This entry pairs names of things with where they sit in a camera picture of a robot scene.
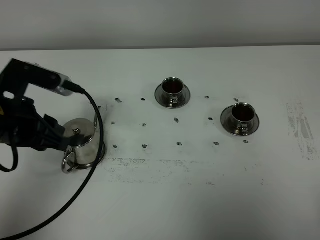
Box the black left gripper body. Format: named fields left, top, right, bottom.
left=0, top=97, right=53, bottom=151

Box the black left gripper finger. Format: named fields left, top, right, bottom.
left=43, top=114, right=70, bottom=152

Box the stainless steel teapot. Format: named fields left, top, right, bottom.
left=61, top=115, right=100, bottom=174

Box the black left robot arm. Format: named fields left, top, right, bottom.
left=0, top=97, right=70, bottom=152

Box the left stainless steel saucer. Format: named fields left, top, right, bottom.
left=154, top=78, right=191, bottom=109

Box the stainless steel saucer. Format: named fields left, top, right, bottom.
left=220, top=102, right=260, bottom=137
left=154, top=78, right=191, bottom=109

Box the left stainless steel teacup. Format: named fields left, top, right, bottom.
left=161, top=77, right=184, bottom=104

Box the stainless steel teacup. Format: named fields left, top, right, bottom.
left=230, top=102, right=256, bottom=134
left=161, top=77, right=184, bottom=104

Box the right stainless steel saucer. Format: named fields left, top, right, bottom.
left=220, top=102, right=260, bottom=137

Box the right stainless steel teacup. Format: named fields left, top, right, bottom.
left=230, top=102, right=256, bottom=134

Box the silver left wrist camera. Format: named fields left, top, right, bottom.
left=26, top=62, right=73, bottom=97

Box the black left camera bracket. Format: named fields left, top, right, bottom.
left=0, top=58, right=63, bottom=101

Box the black left camera cable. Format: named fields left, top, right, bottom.
left=0, top=82, right=105, bottom=240

